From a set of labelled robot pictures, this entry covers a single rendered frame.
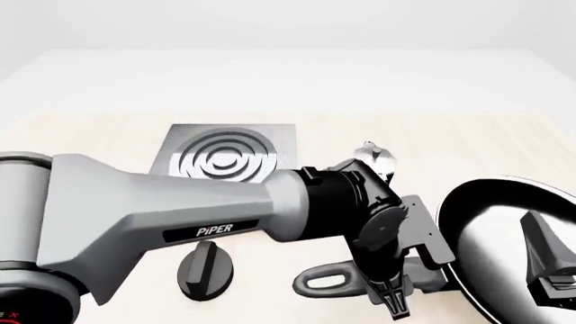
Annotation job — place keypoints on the round black stove knob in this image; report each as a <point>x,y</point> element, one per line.
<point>204,270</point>

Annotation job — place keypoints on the flat stove plate with rings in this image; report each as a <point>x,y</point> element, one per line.
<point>225,152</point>

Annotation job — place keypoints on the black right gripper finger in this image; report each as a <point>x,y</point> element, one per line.
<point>542,246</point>

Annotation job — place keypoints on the black frying pan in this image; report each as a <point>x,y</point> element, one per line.
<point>486,236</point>

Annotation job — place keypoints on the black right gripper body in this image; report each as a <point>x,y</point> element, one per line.
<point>558,290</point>

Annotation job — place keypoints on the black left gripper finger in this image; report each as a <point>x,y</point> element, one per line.
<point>396,297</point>

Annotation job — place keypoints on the left gripper body with grey frame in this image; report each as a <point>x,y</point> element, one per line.
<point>423,229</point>

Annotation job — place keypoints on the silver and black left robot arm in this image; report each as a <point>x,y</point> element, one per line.
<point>135,202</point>

